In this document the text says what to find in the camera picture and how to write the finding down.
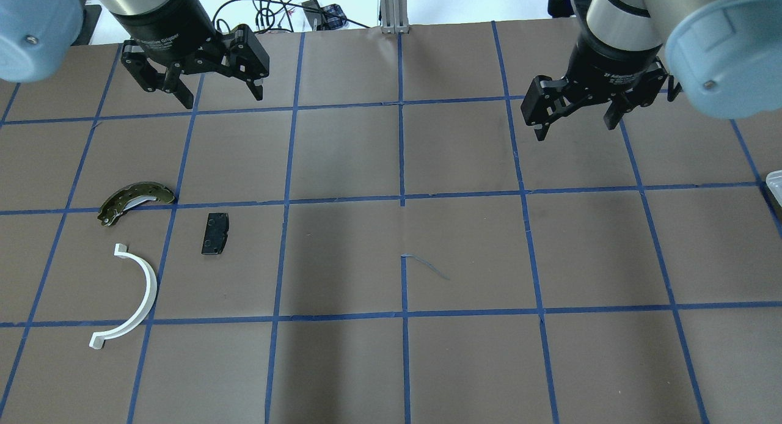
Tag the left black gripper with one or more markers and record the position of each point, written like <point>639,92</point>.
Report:
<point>164,22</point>

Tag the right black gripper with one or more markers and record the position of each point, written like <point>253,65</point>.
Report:
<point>611,65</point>

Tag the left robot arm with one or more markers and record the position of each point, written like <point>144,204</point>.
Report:
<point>36,34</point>

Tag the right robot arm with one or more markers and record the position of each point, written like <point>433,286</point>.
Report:
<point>724,55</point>

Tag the silver ribbed metal tray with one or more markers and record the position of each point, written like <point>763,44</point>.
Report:
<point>773,184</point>

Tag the olive brake shoe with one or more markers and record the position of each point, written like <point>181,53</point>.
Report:
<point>131,196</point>

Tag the black brake pad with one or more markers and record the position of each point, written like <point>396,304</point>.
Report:
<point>215,235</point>

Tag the aluminium frame post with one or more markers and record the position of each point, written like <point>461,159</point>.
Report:
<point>393,16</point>

